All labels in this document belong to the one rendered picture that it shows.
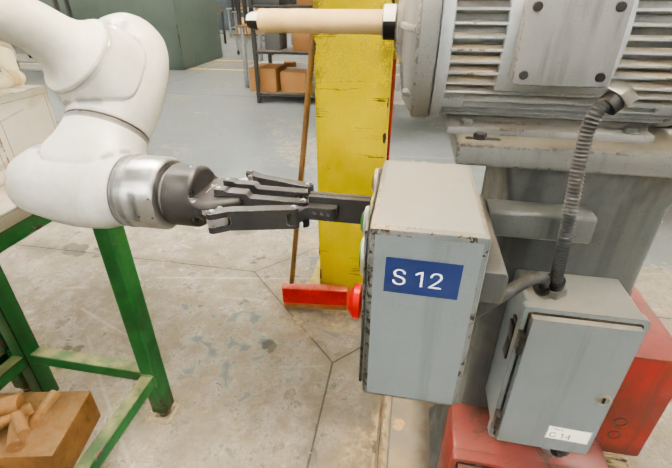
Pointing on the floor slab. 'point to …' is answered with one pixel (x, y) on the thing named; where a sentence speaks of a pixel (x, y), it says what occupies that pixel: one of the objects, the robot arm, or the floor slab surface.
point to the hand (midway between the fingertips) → (340, 207)
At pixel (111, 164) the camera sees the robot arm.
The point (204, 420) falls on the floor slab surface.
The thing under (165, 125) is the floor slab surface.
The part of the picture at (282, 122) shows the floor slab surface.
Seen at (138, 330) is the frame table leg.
